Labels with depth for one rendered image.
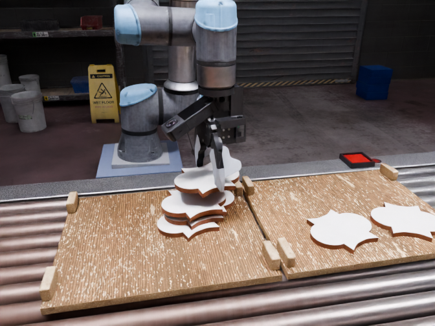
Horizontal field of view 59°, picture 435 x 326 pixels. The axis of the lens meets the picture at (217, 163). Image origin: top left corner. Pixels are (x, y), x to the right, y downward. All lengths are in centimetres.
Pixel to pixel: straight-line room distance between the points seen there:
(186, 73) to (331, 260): 72
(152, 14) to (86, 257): 48
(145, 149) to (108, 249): 53
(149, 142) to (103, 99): 312
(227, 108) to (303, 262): 33
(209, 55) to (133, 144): 61
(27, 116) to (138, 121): 319
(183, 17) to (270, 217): 46
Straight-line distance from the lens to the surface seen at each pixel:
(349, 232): 83
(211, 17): 70
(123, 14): 79
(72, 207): 92
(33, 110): 433
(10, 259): 87
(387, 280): 79
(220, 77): 72
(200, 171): 84
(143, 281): 71
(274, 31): 570
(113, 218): 88
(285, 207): 90
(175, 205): 81
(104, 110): 437
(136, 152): 125
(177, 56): 119
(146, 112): 122
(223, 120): 75
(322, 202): 94
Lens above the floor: 141
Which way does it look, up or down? 25 degrees down
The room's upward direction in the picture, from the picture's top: straight up
